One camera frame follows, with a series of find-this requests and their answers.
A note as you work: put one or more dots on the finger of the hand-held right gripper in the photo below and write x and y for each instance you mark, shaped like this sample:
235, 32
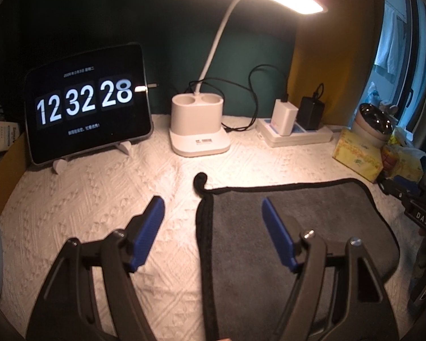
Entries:
394, 187

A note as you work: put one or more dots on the white tablet stand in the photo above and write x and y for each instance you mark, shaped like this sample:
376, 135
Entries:
60, 166

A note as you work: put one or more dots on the white hanging clothes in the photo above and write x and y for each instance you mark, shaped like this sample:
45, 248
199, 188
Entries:
388, 39

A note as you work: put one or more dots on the yellow tissue box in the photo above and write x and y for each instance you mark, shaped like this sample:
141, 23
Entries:
356, 152

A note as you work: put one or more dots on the white labelled box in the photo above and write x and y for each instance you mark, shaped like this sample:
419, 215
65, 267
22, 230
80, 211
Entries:
1, 138

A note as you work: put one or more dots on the white desk lamp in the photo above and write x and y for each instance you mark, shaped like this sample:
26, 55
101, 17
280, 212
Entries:
198, 124

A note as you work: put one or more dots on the grey towel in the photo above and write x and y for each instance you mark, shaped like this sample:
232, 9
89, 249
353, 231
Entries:
241, 234

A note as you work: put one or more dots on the brown cardboard box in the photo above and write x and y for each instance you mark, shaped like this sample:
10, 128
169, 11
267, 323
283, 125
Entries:
7, 181

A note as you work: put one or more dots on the tablet showing clock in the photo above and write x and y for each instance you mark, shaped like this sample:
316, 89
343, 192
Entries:
85, 124

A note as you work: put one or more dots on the jar with metal lid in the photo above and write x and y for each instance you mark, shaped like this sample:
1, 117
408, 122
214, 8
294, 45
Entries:
372, 124

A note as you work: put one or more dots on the black charger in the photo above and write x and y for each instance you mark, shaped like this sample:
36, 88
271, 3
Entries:
310, 113

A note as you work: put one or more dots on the white charger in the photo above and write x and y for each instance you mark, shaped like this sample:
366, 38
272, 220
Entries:
284, 117

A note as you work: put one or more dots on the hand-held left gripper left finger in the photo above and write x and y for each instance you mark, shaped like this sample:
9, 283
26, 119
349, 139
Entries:
147, 232

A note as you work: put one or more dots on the white textured tablecloth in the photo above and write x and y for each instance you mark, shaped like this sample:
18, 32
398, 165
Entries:
103, 199

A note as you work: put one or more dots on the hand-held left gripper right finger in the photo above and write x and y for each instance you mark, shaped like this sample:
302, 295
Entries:
278, 232

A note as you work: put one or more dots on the white power strip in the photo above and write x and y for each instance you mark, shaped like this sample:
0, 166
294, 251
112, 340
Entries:
305, 135

